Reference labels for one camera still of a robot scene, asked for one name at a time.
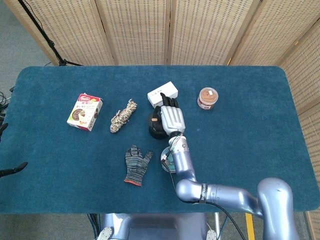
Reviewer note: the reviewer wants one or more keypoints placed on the grey knit work glove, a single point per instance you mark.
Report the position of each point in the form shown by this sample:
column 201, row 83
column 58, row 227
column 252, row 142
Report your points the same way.
column 136, row 165

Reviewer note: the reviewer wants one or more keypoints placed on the black tripod stand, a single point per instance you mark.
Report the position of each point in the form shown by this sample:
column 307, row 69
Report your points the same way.
column 47, row 41

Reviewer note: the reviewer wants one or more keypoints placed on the silver blue robot torso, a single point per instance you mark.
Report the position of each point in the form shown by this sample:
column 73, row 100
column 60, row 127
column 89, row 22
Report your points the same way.
column 155, row 226

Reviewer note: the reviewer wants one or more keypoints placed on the red white cookie box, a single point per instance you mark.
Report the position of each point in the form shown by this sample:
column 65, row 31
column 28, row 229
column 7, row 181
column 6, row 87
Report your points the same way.
column 83, row 112

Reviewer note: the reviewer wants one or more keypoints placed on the white cardboard box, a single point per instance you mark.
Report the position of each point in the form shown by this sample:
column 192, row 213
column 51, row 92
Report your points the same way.
column 165, row 88

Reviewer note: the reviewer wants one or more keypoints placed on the brown lidded jar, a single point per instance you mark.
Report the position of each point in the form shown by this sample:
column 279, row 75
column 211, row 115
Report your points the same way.
column 207, row 98

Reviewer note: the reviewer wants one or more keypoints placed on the woven wooden folding screen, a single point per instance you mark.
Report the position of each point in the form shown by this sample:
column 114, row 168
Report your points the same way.
column 140, row 30

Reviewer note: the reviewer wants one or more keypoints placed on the blue table cloth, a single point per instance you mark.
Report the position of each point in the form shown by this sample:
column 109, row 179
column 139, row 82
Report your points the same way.
column 237, row 150

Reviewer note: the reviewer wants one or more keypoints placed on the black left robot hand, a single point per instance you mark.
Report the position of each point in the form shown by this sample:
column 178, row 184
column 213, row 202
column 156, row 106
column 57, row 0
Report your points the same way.
column 15, row 169

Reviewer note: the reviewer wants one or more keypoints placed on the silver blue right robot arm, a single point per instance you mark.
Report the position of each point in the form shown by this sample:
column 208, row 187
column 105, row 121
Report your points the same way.
column 225, row 193

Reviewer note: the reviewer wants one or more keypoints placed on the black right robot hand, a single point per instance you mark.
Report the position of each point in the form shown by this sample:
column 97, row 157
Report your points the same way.
column 172, row 117

